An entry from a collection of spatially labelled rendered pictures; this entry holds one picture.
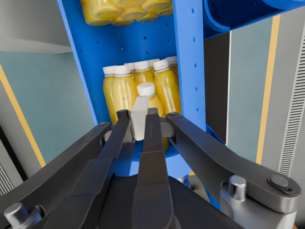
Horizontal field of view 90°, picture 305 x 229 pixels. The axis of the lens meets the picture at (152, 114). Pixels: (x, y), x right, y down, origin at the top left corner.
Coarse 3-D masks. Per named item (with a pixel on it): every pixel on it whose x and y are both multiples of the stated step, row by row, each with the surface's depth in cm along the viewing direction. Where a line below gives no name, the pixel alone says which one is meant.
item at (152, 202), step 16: (160, 128) 11; (144, 144) 9; (160, 144) 9; (144, 160) 7; (160, 160) 7; (144, 176) 6; (160, 176) 6; (144, 192) 5; (160, 192) 5; (144, 208) 4; (160, 208) 4; (144, 224) 4; (160, 224) 4
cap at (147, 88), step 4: (140, 84) 35; (144, 84) 35; (148, 84) 34; (152, 84) 34; (140, 88) 33; (144, 88) 32; (148, 88) 32; (152, 88) 33; (140, 92) 33; (144, 92) 33; (148, 92) 33; (152, 92) 33
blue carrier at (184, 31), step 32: (64, 0) 31; (192, 0) 24; (96, 32) 41; (128, 32) 46; (160, 32) 45; (192, 32) 25; (96, 64) 42; (192, 64) 27; (96, 96) 41; (192, 96) 28
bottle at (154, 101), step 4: (148, 96) 33; (152, 96) 34; (156, 96) 34; (148, 100) 33; (152, 100) 33; (156, 100) 34; (160, 100) 35; (152, 104) 33; (156, 104) 34; (160, 104) 35; (160, 108) 35; (160, 112) 35; (160, 116) 35; (164, 116) 37; (164, 140) 38; (164, 144) 39; (168, 144) 41; (164, 148) 39
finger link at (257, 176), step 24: (168, 120) 13; (192, 144) 9; (216, 144) 8; (192, 168) 10; (216, 168) 7; (240, 168) 6; (264, 168) 6; (216, 192) 7; (264, 192) 5; (288, 192) 5
